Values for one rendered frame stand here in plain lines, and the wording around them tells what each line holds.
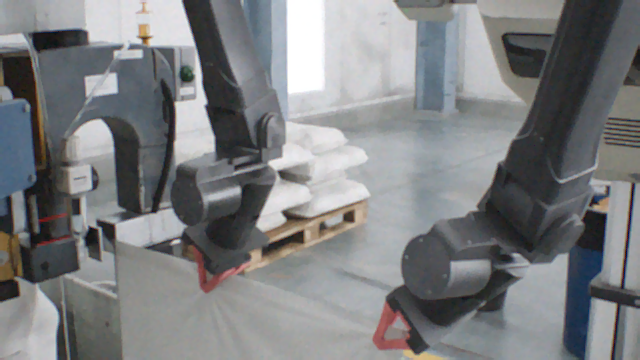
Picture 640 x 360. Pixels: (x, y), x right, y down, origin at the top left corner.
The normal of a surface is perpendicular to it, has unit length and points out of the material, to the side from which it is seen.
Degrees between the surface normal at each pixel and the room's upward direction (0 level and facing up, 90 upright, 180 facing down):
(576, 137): 116
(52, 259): 90
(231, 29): 92
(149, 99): 90
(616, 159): 130
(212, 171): 91
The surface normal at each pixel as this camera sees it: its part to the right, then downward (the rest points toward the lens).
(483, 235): 0.37, -0.78
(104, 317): -0.62, 0.18
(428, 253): -0.76, -0.04
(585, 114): 0.44, 0.64
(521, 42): -0.47, 0.76
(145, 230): 0.78, 0.15
